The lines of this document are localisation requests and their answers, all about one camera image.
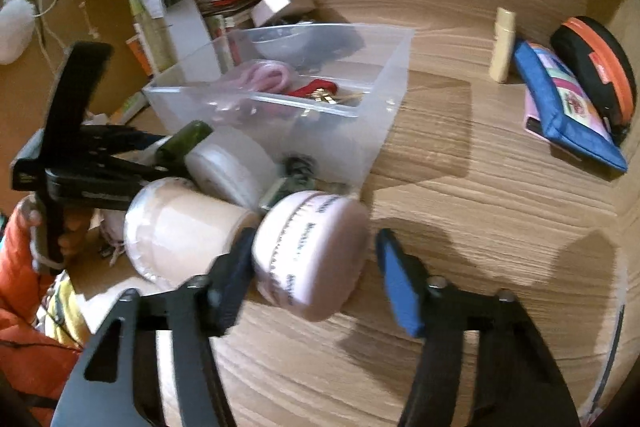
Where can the black orange zipper case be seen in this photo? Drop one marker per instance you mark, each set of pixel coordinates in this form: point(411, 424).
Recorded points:
point(602, 68)

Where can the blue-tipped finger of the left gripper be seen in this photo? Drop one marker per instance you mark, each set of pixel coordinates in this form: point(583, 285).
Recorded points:
point(112, 139)

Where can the clear plastic storage bin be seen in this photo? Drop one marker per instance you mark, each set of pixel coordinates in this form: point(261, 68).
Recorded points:
point(369, 64)

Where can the yellow liquid bottle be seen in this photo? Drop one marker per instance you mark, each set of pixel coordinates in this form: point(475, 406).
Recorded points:
point(153, 37)

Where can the white curved file holder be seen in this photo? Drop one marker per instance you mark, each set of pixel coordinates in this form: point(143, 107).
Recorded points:
point(184, 38)

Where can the cream lotion tube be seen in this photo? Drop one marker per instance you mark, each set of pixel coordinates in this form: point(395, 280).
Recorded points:
point(505, 33)

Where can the dark green bottle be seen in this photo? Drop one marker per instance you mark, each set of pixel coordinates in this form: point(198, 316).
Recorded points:
point(172, 152)

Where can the beige cylindrical container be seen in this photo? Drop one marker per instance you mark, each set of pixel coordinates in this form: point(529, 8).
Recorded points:
point(172, 231)

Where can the red pouch with gold charm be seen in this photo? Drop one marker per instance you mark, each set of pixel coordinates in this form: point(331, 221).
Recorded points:
point(318, 90)

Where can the white crumpled cloth bag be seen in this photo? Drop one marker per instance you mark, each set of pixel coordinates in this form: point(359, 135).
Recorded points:
point(112, 224)

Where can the blue patchwork pencil pouch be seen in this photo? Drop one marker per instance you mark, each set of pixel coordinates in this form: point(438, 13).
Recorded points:
point(566, 115)

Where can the stack of books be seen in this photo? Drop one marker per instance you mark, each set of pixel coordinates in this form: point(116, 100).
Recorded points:
point(221, 16)

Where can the person left hand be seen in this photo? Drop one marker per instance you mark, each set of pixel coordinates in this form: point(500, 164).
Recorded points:
point(53, 242)

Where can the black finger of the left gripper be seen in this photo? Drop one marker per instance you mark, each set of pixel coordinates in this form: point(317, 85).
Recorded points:
point(111, 177)

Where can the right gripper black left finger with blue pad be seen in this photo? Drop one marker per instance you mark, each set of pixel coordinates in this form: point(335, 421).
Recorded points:
point(116, 381)

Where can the pink round jar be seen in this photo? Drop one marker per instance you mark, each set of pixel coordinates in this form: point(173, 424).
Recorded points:
point(309, 251)

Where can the black small keychain figure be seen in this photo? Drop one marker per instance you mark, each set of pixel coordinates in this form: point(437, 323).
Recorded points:
point(298, 174)

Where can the small pink white box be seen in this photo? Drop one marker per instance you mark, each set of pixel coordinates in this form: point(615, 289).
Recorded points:
point(266, 12)

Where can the white fluffy pompom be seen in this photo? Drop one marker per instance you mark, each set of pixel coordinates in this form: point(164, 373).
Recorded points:
point(17, 25)

